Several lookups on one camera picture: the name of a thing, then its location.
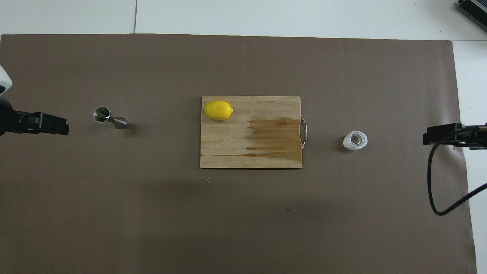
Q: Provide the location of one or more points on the yellow lemon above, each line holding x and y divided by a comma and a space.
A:
217, 110

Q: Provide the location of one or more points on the brown paper table mat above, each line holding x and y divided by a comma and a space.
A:
152, 213

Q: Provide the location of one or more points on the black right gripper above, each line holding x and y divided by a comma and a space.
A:
475, 139

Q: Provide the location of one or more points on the grey ribbed metal device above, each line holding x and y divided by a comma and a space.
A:
475, 9

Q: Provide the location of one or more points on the small clear plastic cup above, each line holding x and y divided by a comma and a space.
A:
347, 144

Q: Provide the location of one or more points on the wooden cutting board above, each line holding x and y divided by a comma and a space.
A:
266, 152

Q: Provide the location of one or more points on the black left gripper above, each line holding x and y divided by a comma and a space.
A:
7, 118

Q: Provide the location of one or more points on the steel double jigger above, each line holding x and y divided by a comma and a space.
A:
102, 114

